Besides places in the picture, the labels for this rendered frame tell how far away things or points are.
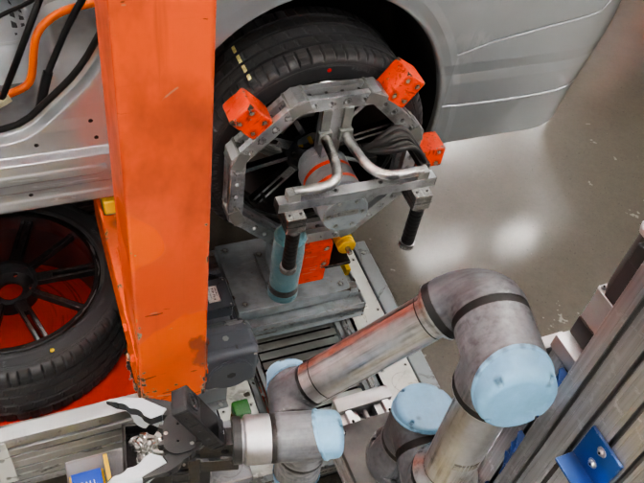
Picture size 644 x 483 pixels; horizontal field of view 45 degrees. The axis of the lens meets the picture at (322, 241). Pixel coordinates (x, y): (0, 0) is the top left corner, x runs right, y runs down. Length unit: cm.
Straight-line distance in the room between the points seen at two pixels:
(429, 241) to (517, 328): 211
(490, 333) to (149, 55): 65
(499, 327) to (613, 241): 245
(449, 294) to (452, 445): 25
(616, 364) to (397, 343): 32
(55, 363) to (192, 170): 90
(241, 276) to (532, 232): 133
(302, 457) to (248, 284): 149
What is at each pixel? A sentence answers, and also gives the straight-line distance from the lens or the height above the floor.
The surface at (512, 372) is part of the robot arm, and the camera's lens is 107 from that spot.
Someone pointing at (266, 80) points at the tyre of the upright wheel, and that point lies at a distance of 195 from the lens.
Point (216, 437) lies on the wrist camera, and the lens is 118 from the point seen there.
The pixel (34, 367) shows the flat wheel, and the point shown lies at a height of 50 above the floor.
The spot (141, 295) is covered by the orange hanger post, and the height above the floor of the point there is 98.
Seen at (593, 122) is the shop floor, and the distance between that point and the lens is 411.
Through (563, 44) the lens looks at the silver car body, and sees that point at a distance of 245.
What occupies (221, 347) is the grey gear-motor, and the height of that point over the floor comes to 41.
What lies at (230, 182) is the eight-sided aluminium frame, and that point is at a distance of 202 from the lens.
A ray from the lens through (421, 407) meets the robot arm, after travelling 149.
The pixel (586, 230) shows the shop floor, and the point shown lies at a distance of 352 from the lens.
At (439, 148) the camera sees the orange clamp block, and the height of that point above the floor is 88.
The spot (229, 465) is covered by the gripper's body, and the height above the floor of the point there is 118.
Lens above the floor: 230
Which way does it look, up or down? 48 degrees down
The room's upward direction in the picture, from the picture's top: 11 degrees clockwise
